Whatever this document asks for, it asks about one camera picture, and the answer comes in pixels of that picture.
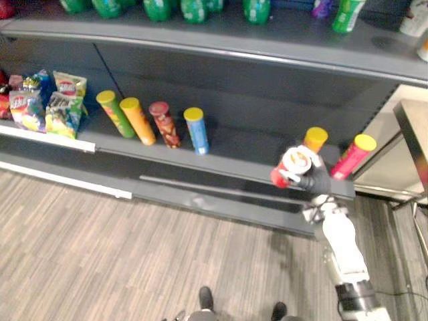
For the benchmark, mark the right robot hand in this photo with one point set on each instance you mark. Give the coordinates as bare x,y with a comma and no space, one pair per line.
319,182

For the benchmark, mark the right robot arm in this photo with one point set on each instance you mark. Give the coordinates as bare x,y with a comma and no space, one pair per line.
341,240

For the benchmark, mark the pink chips can yellow lid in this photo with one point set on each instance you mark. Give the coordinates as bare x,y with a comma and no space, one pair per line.
354,157

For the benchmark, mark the orange chips can yellow lid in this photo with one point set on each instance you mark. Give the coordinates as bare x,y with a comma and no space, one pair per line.
316,137
138,123

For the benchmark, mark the dark grey shelf unit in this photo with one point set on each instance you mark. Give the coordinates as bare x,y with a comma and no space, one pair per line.
234,83

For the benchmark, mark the blue chips can yellow lid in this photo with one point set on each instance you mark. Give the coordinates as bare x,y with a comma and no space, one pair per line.
197,133

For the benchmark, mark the dark red chips can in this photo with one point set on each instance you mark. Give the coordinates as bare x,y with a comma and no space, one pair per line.
165,127

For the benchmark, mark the green chips can yellow lid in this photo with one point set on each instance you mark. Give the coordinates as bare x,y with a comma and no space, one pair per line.
117,117

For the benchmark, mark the yellow green chips bag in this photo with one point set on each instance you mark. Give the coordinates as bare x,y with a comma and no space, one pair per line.
70,85

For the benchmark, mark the blue chips bag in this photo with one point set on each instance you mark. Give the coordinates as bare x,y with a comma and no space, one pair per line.
41,82

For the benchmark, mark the colourful chips bag red logo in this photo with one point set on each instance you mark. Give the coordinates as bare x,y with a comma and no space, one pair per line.
26,112

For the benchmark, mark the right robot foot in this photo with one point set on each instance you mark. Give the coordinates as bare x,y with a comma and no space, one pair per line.
278,311

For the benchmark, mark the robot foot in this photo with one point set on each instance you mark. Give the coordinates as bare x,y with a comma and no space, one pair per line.
278,311
206,297

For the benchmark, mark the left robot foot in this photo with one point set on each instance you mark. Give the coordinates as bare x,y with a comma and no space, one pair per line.
206,297

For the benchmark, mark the green soda bottle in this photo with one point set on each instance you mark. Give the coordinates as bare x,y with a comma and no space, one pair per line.
346,16
157,10
75,5
194,11
107,8
257,11

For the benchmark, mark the white orange container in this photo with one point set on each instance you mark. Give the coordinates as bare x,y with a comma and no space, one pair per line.
424,48

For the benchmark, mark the purple soda bottle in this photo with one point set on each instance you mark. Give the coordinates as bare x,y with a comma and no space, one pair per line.
321,8

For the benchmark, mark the robot body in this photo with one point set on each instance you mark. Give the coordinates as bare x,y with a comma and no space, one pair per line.
200,316

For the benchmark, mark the white base strip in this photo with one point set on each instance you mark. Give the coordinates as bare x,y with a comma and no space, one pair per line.
67,180

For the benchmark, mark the white price strip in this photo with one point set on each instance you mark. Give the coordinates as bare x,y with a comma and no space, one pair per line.
50,140

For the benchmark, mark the red snack bag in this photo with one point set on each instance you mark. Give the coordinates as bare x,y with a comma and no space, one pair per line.
4,103

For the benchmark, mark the red package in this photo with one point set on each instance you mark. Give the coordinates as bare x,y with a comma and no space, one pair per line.
6,8

